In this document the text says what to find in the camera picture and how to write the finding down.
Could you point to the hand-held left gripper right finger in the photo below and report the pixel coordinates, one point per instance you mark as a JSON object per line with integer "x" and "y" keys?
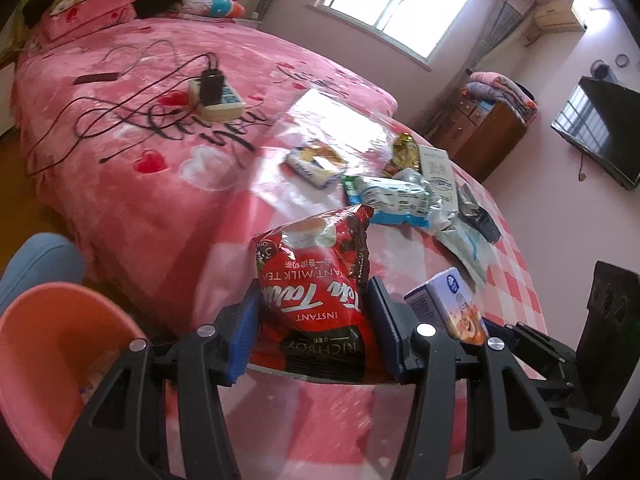
{"x": 385, "y": 330}

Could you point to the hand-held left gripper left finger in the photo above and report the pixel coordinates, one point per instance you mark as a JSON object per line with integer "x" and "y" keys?
{"x": 242, "y": 345}

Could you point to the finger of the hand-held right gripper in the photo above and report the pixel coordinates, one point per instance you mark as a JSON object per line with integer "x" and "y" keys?
{"x": 537, "y": 360}

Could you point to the red milk tea bag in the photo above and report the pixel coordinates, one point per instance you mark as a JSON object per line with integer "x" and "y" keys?
{"x": 315, "y": 305}

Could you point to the white wet wipes pack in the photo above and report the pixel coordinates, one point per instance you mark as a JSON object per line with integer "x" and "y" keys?
{"x": 467, "y": 252}

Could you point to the pink plastic bin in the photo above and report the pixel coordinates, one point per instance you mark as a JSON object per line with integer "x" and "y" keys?
{"x": 45, "y": 360}

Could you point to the blue and white milk carton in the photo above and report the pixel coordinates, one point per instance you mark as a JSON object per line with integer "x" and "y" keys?
{"x": 447, "y": 300}

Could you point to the pink checkered tablecloth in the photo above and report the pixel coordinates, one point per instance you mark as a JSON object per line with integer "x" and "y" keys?
{"x": 320, "y": 425}

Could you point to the blue and white plastic packet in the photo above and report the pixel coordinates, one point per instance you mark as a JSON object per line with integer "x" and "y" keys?
{"x": 390, "y": 200}

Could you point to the clear plastic wrapper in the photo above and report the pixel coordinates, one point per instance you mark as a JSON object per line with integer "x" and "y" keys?
{"x": 442, "y": 212}

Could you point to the dark snack wrapper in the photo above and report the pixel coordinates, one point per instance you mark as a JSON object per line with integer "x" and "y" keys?
{"x": 477, "y": 212}

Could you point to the white paper box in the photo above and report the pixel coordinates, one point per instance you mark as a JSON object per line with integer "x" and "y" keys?
{"x": 437, "y": 175}

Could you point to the yellow green snack packet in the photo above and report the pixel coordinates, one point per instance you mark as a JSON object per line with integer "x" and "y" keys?
{"x": 402, "y": 152}

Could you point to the yellow blue biscuit packet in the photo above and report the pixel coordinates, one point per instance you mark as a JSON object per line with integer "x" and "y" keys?
{"x": 315, "y": 162}

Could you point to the black television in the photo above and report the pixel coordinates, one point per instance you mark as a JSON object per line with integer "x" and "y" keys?
{"x": 597, "y": 127}

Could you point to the person's blue trouser leg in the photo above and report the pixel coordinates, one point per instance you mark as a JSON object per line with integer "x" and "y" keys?
{"x": 37, "y": 265}

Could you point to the brown wooden dresser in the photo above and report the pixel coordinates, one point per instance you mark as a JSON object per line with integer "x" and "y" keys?
{"x": 477, "y": 130}

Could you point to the white power strip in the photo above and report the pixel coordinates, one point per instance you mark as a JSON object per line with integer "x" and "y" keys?
{"x": 227, "y": 102}

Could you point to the folded blankets pile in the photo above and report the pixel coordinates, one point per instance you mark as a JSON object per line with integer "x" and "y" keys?
{"x": 500, "y": 91}

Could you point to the black phone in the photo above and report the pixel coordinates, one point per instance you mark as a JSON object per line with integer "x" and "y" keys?
{"x": 97, "y": 78}

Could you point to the beige air conditioner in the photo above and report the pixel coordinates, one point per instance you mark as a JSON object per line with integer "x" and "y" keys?
{"x": 557, "y": 16}

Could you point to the grey curtain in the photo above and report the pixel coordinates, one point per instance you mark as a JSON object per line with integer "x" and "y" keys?
{"x": 502, "y": 25}

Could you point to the window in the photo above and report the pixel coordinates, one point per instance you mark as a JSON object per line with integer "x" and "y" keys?
{"x": 400, "y": 0}

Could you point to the pink floral pillow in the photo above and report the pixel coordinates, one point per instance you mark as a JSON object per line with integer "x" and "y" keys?
{"x": 85, "y": 10}

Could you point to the round wall clock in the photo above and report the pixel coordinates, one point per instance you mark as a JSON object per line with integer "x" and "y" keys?
{"x": 622, "y": 60}

